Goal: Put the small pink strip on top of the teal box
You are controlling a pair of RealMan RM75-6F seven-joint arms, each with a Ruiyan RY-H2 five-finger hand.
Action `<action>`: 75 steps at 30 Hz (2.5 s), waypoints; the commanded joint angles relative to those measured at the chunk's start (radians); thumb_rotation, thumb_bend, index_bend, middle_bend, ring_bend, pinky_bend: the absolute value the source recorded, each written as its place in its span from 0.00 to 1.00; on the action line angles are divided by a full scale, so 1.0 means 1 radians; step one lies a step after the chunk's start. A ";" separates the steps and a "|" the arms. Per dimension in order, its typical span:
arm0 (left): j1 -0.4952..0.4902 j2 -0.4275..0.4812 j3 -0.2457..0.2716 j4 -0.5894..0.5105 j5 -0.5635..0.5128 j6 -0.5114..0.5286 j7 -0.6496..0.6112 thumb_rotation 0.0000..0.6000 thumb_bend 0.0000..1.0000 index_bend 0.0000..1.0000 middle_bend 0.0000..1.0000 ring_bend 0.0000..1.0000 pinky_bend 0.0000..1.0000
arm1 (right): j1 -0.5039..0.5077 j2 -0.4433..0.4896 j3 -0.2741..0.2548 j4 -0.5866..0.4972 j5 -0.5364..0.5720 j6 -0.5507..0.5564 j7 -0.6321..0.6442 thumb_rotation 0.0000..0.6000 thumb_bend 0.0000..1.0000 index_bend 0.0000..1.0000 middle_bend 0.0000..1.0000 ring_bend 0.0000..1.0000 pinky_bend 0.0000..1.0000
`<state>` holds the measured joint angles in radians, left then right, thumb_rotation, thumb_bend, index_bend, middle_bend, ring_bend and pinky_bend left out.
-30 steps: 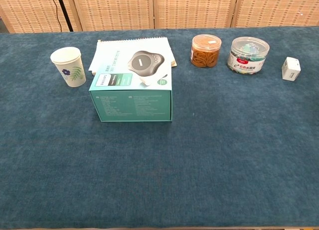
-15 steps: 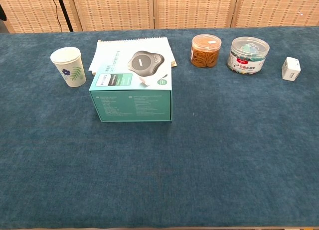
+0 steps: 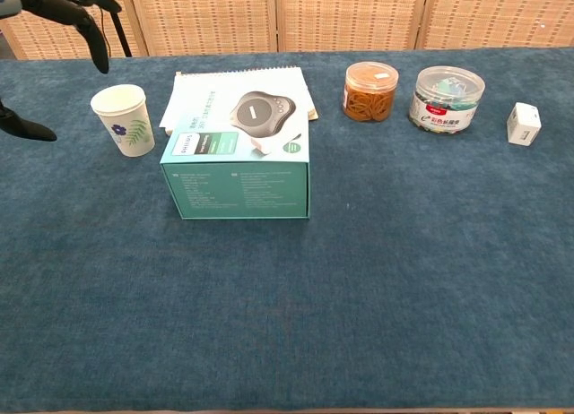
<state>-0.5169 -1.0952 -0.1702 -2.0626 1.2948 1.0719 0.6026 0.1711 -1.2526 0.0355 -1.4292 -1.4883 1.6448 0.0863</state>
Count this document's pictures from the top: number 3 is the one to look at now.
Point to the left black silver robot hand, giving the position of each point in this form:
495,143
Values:
49,4

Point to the teal speaker paper box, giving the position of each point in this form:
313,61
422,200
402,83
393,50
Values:
233,190

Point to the small white cardboard box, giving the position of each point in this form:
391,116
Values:
522,125

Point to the black tripod stand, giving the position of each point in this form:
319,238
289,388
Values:
122,37

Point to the white floral paper cup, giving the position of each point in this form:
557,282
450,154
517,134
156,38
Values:
127,127

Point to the white spiral notebook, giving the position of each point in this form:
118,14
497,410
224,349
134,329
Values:
202,84

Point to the bamboo folding screen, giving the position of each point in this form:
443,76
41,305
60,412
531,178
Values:
350,19

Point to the clear jar of rubber bands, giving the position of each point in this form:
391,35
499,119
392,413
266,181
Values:
370,96

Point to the blue table cover cloth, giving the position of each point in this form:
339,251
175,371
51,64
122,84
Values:
287,297

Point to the clear jar of binder clips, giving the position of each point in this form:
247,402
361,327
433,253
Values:
446,98

